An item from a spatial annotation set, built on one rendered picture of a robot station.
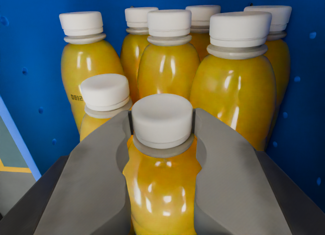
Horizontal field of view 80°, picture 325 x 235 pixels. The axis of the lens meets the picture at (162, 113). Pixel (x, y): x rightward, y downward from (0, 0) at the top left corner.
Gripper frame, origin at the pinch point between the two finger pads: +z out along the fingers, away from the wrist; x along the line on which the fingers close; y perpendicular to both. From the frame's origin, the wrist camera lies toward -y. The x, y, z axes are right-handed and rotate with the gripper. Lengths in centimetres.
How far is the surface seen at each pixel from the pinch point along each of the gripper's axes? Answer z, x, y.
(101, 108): 3.0, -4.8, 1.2
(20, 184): 114, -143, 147
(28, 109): 5.8, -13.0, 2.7
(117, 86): 3.6, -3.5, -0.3
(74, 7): 14.2, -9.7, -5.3
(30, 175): 114, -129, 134
